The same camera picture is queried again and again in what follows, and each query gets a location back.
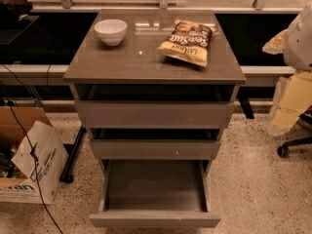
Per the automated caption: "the grey bottom drawer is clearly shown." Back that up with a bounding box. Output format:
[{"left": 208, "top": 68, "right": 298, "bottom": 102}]
[{"left": 90, "top": 160, "right": 220, "bottom": 228}]

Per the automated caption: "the grey drawer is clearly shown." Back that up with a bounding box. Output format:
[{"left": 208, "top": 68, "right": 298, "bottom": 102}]
[
  {"left": 91, "top": 129, "right": 220, "bottom": 160},
  {"left": 75, "top": 85, "right": 233, "bottom": 129},
  {"left": 90, "top": 160, "right": 220, "bottom": 228}
]

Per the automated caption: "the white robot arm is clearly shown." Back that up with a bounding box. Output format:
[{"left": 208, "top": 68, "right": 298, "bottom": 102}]
[{"left": 262, "top": 2, "right": 312, "bottom": 136}]

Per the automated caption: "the grey drawer cabinet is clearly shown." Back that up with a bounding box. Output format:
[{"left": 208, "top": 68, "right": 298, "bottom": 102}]
[{"left": 62, "top": 9, "right": 248, "bottom": 174}]

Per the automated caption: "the grey top drawer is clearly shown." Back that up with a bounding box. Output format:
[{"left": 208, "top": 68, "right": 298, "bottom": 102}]
[{"left": 75, "top": 85, "right": 233, "bottom": 129}]

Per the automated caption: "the grey middle drawer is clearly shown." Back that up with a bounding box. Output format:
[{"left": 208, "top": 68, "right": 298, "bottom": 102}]
[{"left": 91, "top": 129, "right": 220, "bottom": 160}]

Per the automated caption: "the black table leg right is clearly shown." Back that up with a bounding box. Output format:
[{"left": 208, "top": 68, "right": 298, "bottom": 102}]
[{"left": 237, "top": 88, "right": 254, "bottom": 119}]

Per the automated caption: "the black table leg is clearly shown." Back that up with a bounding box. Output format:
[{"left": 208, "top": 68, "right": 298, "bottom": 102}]
[
  {"left": 59, "top": 127, "right": 86, "bottom": 183},
  {"left": 237, "top": 88, "right": 254, "bottom": 119}
]

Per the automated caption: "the yellow sea salt chip bag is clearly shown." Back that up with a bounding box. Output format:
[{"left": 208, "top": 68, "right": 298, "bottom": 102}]
[{"left": 158, "top": 19, "right": 216, "bottom": 66}]

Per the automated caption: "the black office chair base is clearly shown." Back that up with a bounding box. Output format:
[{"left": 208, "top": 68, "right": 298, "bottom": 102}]
[{"left": 277, "top": 114, "right": 312, "bottom": 158}]

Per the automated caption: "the white ceramic bowl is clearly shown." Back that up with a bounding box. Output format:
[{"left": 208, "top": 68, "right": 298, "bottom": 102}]
[{"left": 94, "top": 19, "right": 128, "bottom": 46}]

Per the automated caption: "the black table leg left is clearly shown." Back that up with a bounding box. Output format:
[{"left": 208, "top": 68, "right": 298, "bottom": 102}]
[{"left": 59, "top": 127, "right": 86, "bottom": 183}]

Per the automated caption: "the black bag on shelf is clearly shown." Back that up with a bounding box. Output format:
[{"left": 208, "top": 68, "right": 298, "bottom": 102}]
[{"left": 0, "top": 0, "right": 33, "bottom": 21}]

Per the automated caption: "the open cardboard box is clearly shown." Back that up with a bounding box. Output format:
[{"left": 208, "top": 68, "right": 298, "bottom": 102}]
[{"left": 0, "top": 106, "right": 68, "bottom": 205}]

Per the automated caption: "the black cable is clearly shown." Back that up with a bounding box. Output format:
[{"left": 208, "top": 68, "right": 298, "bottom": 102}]
[{"left": 0, "top": 63, "right": 64, "bottom": 234}]

